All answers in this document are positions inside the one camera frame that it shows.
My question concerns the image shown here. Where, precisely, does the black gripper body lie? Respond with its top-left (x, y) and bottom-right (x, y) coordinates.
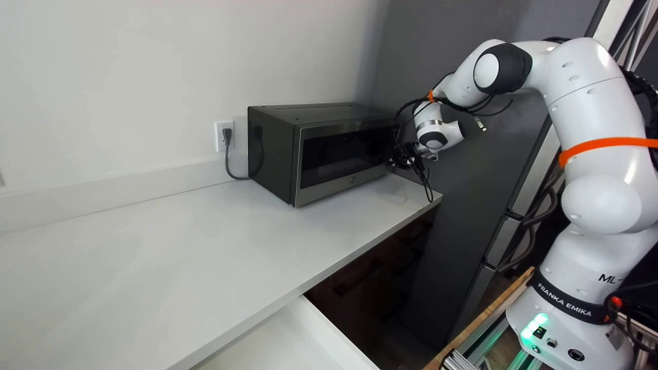
top-left (397, 139), bottom-right (441, 173)

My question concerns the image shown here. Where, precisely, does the dark grey microwave oven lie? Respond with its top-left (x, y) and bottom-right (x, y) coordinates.
top-left (245, 101), bottom-right (407, 210)

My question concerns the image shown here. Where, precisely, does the white open drawer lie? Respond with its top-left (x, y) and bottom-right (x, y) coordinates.
top-left (193, 295), bottom-right (381, 370)

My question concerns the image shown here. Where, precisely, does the dark grey refrigerator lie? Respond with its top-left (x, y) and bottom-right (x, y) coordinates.
top-left (399, 101), bottom-right (574, 353)

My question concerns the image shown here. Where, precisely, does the dark wood cabinet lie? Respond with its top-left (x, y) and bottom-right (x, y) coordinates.
top-left (304, 203), bottom-right (441, 370)

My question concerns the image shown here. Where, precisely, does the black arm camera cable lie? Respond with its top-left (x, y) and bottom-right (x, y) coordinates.
top-left (392, 95), bottom-right (516, 205)

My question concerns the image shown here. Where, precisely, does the black microwave power cord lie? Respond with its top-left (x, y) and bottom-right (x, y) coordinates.
top-left (222, 126), bottom-right (265, 184)

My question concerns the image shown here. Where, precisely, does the white wall outlet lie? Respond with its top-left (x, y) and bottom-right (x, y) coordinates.
top-left (213, 118), bottom-right (238, 157)

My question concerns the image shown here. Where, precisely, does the long orange cable strap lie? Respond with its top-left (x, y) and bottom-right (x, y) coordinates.
top-left (555, 136), bottom-right (658, 170)

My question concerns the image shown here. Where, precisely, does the black base cable bundle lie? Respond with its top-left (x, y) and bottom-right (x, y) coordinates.
top-left (600, 275), bottom-right (658, 370)

